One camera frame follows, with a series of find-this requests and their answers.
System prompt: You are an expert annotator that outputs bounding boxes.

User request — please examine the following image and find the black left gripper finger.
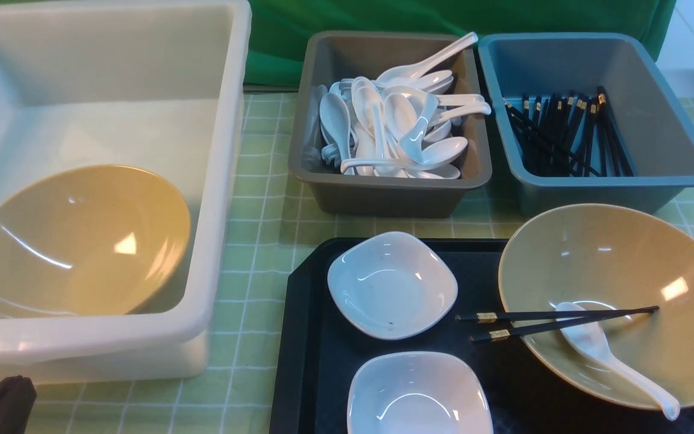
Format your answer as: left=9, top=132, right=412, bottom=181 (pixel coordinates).
left=0, top=376, right=37, bottom=433

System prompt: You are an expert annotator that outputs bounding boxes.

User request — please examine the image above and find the white square dish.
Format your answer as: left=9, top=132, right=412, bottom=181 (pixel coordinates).
left=327, top=231, right=459, bottom=341
left=346, top=351, right=494, bottom=433

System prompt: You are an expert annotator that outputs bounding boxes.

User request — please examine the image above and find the black chopstick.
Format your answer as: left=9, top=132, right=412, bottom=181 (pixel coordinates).
left=454, top=306, right=659, bottom=324
left=469, top=309, right=660, bottom=344
left=596, top=85, right=634, bottom=177

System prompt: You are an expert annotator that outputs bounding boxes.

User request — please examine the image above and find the white soup spoon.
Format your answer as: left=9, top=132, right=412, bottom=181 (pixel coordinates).
left=561, top=319, right=681, bottom=421

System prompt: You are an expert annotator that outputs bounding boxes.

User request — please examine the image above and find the tan noodle bowl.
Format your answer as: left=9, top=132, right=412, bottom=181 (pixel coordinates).
left=498, top=204, right=694, bottom=407

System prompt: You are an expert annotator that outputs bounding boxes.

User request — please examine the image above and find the tan bowl in tub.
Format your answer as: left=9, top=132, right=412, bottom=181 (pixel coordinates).
left=0, top=165, right=192, bottom=319

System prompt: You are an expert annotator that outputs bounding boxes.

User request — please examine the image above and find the green checked tablecloth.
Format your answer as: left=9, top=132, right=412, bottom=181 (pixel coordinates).
left=0, top=90, right=694, bottom=434

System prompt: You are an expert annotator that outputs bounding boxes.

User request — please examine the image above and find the black serving tray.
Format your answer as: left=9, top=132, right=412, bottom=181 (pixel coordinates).
left=269, top=238, right=694, bottom=433

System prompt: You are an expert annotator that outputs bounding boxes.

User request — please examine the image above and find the large white plastic tub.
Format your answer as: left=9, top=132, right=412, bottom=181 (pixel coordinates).
left=0, top=1, right=252, bottom=384

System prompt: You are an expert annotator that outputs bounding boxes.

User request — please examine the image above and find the white spoon left of bin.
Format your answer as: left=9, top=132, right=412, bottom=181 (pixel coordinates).
left=319, top=92, right=352, bottom=162

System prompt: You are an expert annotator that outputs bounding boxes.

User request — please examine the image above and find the white spoon of bin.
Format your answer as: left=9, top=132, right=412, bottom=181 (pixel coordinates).
left=340, top=137, right=469, bottom=174
left=319, top=92, right=352, bottom=162

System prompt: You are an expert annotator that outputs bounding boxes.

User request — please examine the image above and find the green fabric backdrop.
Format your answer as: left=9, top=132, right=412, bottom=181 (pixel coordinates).
left=245, top=1, right=675, bottom=86

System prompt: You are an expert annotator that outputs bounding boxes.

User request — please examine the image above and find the brown plastic bin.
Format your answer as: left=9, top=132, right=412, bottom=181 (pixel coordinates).
left=287, top=31, right=493, bottom=219

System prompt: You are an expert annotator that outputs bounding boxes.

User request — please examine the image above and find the white spoon front of bin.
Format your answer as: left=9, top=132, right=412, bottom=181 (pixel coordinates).
left=340, top=137, right=469, bottom=174

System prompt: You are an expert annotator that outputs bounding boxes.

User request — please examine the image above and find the white spoon sticking up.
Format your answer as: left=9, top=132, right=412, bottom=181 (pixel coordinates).
left=377, top=32, right=479, bottom=83

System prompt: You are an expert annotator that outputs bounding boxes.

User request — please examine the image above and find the blue plastic bin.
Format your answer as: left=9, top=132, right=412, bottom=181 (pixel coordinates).
left=478, top=33, right=694, bottom=218

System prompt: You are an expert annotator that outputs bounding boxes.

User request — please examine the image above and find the black chopstick in bin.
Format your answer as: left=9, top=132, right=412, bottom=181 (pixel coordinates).
left=596, top=85, right=634, bottom=177

